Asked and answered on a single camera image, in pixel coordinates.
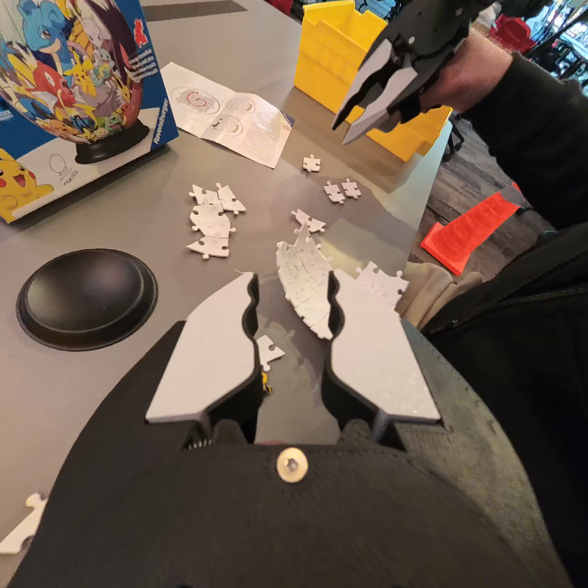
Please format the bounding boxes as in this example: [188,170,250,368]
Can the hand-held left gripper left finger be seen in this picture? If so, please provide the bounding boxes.
[145,272,265,444]

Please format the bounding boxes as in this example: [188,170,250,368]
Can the white instruction sheet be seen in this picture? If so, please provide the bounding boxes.
[161,61,295,170]

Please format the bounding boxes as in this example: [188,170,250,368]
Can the person's right hand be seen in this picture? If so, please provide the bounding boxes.
[419,28,513,115]

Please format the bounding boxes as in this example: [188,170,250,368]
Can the person's black jacket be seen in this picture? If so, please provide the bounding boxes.
[420,220,588,588]

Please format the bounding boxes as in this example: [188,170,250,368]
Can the orange cone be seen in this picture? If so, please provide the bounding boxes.
[419,190,524,277]

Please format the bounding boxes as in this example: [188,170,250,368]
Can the person's beige pants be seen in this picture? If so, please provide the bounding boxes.
[397,261,485,330]

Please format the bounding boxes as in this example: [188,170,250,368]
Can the yellow plastic bin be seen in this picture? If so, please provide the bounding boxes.
[293,0,453,162]

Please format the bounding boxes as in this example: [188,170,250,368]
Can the small joined puzzle section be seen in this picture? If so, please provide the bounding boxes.
[355,261,410,314]

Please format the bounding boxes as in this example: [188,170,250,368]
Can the black round stand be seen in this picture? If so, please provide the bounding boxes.
[15,248,159,352]

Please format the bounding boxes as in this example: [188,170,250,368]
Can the assembled curved puzzle section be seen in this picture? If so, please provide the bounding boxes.
[275,222,335,341]

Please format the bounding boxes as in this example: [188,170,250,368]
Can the puzzle pieces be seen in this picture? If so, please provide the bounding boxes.
[0,154,364,554]

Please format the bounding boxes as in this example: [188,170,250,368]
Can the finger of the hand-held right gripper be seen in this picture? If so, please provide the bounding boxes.
[331,38,397,131]
[341,69,417,146]

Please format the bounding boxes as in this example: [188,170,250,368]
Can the person's right forearm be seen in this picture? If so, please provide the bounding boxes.
[452,51,588,230]

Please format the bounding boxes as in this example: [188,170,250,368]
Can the colourful puzzle ball box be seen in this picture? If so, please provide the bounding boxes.
[0,0,180,224]

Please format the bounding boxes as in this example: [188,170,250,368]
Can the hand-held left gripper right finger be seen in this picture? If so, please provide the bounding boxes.
[321,269,443,439]

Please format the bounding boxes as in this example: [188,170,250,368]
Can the red chair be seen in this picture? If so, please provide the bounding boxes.
[488,13,537,55]

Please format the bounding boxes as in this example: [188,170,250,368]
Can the white curved puzzle piece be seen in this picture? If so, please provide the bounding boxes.
[255,334,286,372]

